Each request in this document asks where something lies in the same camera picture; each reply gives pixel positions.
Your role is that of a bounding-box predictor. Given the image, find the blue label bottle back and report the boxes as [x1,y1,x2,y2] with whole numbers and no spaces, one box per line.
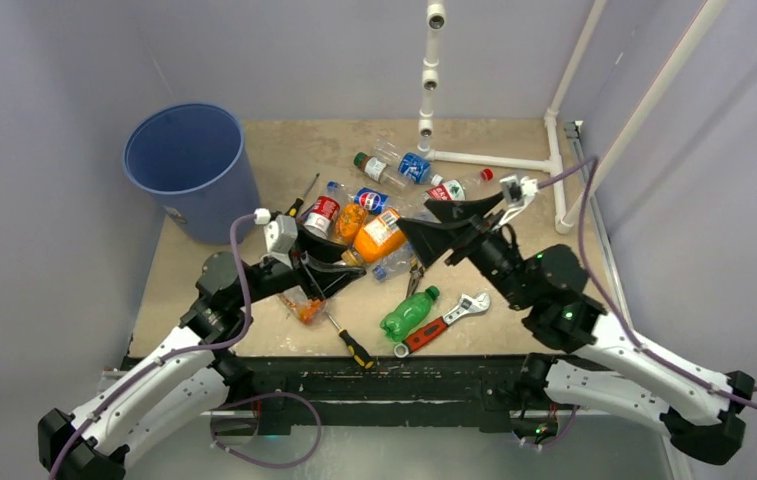
[373,138,445,186]

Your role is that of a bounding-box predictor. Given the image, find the aluminium side rail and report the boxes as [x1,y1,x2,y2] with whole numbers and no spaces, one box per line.
[563,121,633,327]

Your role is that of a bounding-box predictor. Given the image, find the nongfu spring red bottle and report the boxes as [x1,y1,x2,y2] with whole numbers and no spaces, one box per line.
[412,168,494,212]

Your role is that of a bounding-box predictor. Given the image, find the yellow black screwdriver front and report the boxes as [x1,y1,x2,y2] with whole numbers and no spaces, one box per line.
[325,312,375,370]

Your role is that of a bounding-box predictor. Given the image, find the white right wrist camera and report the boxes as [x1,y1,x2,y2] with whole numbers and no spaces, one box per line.
[497,173,539,227]

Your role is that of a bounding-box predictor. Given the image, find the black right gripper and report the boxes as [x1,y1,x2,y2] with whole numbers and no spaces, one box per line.
[396,192,533,312]

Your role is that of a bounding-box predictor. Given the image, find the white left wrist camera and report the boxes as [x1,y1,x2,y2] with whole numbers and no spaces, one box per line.
[254,208,298,268]

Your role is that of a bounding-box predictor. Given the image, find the crushed orange label bottle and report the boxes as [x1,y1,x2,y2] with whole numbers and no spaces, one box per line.
[277,287,326,326]

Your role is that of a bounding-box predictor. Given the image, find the red label clear bottle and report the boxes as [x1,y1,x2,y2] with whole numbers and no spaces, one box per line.
[303,181,343,239]

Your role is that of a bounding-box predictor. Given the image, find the blue label bottle centre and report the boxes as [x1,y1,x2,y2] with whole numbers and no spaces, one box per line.
[329,203,369,245]

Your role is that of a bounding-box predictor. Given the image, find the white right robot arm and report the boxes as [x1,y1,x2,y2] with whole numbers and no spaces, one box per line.
[398,197,755,465]

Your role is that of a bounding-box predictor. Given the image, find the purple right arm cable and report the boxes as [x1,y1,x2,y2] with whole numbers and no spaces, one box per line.
[536,156,757,421]

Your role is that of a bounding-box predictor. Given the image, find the pepsi label clear bottle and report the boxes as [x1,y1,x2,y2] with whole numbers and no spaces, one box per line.
[341,186,416,216]

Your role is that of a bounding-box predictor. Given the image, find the black table front rail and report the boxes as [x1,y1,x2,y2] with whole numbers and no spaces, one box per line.
[225,355,550,435]

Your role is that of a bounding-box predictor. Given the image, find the red handled adjustable wrench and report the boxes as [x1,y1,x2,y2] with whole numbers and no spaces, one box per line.
[393,292,491,358]

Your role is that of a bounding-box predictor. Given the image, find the yellow black screwdriver back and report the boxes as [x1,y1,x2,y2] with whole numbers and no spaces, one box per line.
[286,172,320,217]

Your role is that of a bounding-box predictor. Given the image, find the green plastic bottle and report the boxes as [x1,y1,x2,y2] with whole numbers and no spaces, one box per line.
[380,286,440,342]

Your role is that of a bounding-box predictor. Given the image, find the blue label water bottle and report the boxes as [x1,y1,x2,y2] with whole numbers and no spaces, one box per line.
[371,242,415,282]

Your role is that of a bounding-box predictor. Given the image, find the blue plastic bin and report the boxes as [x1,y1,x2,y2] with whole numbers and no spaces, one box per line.
[122,103,261,245]

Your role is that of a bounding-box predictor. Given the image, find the orange juice bottle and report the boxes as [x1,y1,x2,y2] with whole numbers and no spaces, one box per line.
[341,208,407,266]

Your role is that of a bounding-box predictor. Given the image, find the green cap clear bottle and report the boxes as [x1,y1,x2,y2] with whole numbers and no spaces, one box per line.
[353,152,412,193]

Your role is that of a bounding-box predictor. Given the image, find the purple cable loop below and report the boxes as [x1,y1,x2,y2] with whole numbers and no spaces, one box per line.
[208,390,323,470]

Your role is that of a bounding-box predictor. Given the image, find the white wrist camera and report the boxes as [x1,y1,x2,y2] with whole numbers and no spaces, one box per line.
[497,173,539,227]
[254,208,298,268]

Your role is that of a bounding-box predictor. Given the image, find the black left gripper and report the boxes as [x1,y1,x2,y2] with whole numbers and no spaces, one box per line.
[234,223,365,308]

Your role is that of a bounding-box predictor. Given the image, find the yellow handled pliers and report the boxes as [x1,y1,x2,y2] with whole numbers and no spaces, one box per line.
[406,259,425,298]

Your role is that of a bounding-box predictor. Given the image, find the white pvc pipe frame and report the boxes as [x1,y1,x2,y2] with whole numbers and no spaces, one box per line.
[415,0,730,235]

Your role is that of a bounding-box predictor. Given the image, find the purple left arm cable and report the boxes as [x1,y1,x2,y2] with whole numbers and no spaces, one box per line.
[48,211,260,480]

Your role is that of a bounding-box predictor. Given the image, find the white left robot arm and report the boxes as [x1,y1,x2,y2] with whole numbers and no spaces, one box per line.
[37,218,366,479]

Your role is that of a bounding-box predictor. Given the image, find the yellow black screwdriver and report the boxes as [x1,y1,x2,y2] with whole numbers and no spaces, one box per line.
[286,172,320,217]
[325,312,375,370]

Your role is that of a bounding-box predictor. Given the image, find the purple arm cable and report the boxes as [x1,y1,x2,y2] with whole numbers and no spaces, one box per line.
[536,156,757,421]
[48,211,260,480]

